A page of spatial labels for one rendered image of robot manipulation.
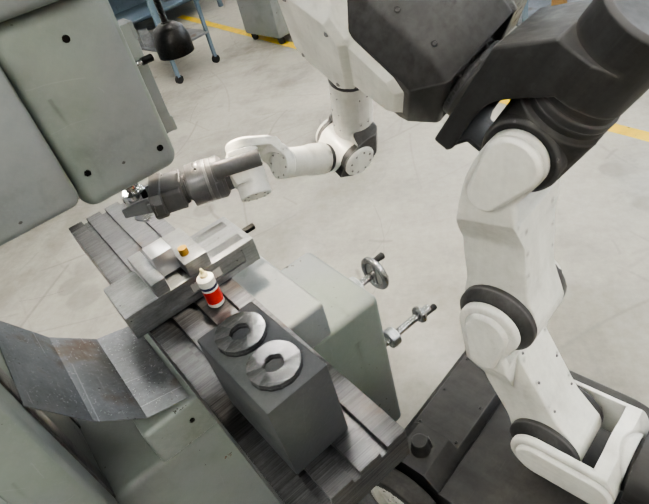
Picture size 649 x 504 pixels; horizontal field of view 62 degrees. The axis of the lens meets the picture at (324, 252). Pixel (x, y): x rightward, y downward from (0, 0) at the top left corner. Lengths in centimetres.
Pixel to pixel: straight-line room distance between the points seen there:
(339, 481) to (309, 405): 15
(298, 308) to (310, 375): 50
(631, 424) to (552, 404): 16
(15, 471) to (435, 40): 94
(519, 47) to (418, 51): 12
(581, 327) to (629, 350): 18
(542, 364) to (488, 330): 19
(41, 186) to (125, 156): 15
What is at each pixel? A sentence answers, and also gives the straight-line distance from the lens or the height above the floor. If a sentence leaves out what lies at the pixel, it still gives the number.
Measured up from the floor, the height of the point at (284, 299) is 84.
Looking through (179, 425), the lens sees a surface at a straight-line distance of 129.
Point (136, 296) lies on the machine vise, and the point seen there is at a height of 100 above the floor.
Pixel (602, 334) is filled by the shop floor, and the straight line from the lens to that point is 236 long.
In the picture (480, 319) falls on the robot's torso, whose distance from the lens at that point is 97.
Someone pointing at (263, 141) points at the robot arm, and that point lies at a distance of 114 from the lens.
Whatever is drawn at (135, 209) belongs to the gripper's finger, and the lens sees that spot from 114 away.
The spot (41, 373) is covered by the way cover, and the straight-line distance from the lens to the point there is 126.
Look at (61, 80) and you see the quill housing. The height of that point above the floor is 153.
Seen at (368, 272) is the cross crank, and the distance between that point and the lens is 172.
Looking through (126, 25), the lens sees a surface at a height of 155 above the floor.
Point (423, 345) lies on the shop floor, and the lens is 229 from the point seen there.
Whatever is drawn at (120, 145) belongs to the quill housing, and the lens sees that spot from 101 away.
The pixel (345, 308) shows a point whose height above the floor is 72.
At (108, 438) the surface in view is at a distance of 147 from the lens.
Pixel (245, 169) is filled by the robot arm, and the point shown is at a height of 126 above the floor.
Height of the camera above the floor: 178
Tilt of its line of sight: 39 degrees down
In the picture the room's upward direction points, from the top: 16 degrees counter-clockwise
